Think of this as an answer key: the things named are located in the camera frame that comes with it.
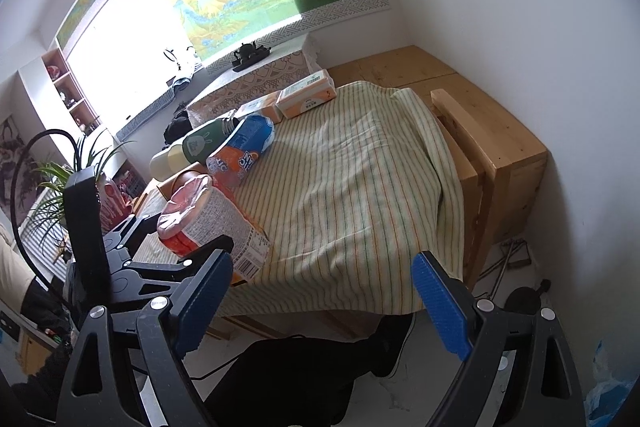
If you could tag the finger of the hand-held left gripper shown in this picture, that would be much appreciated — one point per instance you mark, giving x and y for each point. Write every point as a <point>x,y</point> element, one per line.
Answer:
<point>132,229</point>
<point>150,277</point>

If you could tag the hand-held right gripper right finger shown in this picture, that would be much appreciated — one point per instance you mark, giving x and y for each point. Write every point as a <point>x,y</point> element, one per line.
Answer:
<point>440,307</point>

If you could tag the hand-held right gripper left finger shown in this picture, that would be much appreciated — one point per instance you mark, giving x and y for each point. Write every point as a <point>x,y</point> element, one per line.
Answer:
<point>200,302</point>

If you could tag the red instant noodle cup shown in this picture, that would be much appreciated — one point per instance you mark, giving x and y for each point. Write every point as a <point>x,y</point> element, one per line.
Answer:
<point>215,222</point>

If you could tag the cream plastic cup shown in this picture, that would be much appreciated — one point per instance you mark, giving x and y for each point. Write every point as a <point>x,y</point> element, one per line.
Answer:
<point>165,162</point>

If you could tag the red snack packet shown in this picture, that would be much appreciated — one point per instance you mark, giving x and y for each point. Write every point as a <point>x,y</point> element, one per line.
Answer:
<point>112,202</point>

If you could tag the green potted plant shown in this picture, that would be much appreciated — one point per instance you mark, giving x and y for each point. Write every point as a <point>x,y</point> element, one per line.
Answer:
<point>55,172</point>

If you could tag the person's black shoe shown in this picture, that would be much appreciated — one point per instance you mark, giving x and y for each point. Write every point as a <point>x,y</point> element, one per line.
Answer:
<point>395,352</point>

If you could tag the brown round container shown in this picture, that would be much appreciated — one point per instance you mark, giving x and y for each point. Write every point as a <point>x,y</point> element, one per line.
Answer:
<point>181,177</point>

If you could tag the black round stand base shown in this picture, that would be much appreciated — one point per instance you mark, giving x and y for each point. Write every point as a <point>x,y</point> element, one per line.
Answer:
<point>522,297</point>

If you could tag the black bag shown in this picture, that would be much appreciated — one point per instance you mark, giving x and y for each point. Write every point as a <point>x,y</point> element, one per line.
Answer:
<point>177,127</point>

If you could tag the green rabbit print bottle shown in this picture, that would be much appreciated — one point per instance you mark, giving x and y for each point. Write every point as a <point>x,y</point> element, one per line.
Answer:
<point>202,142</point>

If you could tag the patterned window seat cushion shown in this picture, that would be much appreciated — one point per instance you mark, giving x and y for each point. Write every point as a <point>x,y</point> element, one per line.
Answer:
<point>145,112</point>

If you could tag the person's leg black trousers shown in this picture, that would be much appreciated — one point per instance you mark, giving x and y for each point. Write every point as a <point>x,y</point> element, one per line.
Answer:
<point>300,377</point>

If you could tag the blue orange snack bag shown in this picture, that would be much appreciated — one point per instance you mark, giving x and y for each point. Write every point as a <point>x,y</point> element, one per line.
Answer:
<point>240,152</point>

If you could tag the striped green orange cloth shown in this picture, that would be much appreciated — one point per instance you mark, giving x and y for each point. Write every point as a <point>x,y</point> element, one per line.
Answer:
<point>350,187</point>

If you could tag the orange tissue pack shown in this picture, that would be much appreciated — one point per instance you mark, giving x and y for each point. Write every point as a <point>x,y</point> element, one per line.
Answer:
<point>257,107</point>
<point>306,94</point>

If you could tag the blue white plastic bag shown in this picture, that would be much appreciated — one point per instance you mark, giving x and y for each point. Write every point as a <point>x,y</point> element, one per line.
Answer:
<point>605,387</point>

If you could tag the wooden table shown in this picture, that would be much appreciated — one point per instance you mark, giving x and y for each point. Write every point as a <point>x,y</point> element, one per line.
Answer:
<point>500,122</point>

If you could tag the long patterned cardboard box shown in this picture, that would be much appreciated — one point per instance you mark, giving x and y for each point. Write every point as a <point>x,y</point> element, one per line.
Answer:
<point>260,77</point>

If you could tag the black teapot ornament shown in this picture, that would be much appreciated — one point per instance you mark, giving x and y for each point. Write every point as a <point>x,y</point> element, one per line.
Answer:
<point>247,54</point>

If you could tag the metal folding frame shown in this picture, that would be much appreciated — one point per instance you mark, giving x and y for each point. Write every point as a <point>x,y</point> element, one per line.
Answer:
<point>515,257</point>

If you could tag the ink painting wall picture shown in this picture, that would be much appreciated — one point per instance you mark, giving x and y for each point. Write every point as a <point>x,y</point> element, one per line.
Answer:
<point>10,157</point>

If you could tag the pink white wall shelf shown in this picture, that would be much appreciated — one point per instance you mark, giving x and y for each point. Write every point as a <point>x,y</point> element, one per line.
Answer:
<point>70,82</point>

